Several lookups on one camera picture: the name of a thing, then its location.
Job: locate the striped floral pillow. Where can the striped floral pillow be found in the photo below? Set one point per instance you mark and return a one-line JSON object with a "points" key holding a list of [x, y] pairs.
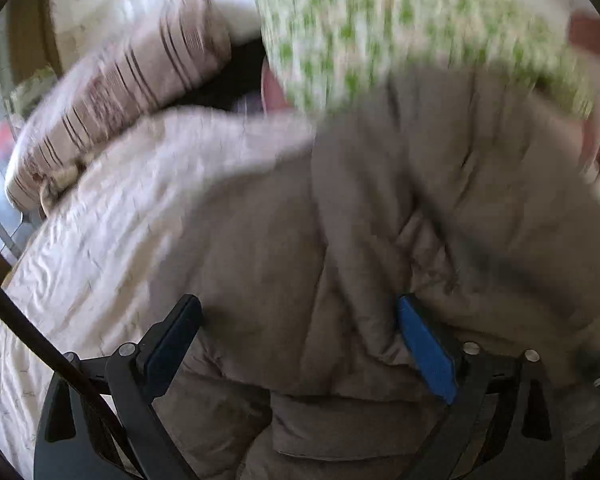
{"points": [[158, 59]]}

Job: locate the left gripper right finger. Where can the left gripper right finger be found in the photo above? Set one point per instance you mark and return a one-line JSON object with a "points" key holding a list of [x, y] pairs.
{"points": [[500, 420]]}

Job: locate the green white patterned pillow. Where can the green white patterned pillow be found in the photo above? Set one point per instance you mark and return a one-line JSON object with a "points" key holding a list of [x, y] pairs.
{"points": [[396, 11]]}

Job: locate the grey quilted hooded jacket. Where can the grey quilted hooded jacket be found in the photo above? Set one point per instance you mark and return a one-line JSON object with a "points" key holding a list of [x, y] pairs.
{"points": [[445, 184]]}

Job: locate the white floral bed quilt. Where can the white floral bed quilt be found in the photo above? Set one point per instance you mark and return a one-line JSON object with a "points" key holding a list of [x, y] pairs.
{"points": [[85, 278]]}

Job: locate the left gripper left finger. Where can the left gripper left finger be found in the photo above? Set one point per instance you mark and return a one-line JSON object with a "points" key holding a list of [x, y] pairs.
{"points": [[73, 441]]}

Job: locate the black cloth behind pillows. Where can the black cloth behind pillows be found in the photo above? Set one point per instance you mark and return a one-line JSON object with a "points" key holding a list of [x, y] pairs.
{"points": [[237, 88]]}

